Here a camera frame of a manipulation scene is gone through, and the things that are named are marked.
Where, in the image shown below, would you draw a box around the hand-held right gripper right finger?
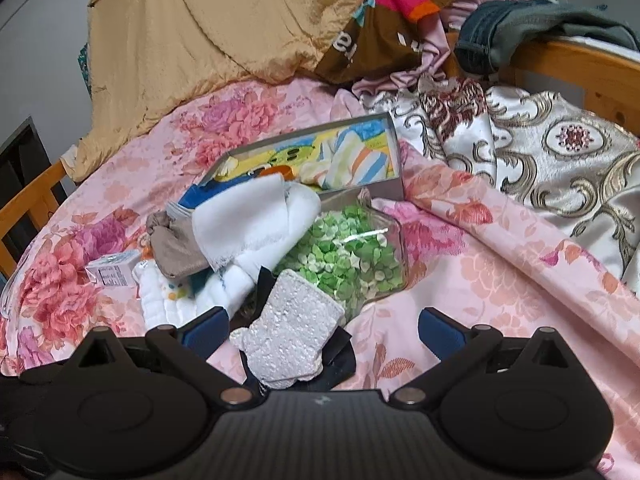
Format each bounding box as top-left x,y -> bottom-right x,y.
390,307 -> 621,406

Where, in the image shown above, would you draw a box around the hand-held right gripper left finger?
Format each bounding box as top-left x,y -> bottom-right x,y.
20,307 -> 256,405

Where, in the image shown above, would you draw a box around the white quilted cloth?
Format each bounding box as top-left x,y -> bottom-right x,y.
132,260 -> 251,331

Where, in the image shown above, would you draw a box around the white textured sock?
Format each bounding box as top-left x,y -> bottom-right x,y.
230,268 -> 346,391

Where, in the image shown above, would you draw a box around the plain white cloth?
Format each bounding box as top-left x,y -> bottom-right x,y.
192,174 -> 323,273

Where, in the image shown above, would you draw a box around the grey cardboard box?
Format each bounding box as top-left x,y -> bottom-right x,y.
200,112 -> 406,203

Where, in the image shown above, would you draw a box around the pink floral bedsheet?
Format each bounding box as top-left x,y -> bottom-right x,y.
0,77 -> 640,480

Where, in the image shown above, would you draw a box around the taupe cloth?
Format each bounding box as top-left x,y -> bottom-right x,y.
145,210 -> 213,281

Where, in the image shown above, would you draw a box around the black cloth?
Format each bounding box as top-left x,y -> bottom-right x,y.
240,265 -> 358,391

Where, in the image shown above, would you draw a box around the jar of green paper stars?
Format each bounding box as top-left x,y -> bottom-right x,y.
275,190 -> 408,321

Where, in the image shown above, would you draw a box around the yellow blue cartoon towel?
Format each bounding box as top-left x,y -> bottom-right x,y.
177,127 -> 396,211

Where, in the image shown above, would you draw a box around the pastel striped cloth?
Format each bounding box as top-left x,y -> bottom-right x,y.
300,132 -> 398,191

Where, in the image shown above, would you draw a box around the cream gold ornate cloth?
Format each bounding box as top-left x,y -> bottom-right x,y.
360,77 -> 640,281

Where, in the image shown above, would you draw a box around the teal patterned cloth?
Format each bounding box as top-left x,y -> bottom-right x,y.
77,42 -> 93,96

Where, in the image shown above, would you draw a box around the wooden headboard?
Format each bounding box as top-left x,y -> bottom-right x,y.
445,35 -> 640,136

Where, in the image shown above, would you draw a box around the tan quilt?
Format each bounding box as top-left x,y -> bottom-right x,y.
65,0 -> 373,181

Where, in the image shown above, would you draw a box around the blue denim jeans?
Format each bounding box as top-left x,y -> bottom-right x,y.
454,0 -> 640,75

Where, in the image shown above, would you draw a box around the brown colourful printed cloth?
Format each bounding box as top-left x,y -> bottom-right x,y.
315,0 -> 496,86

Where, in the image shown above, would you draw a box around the wooden bed side rail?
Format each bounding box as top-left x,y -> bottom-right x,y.
0,160 -> 68,281

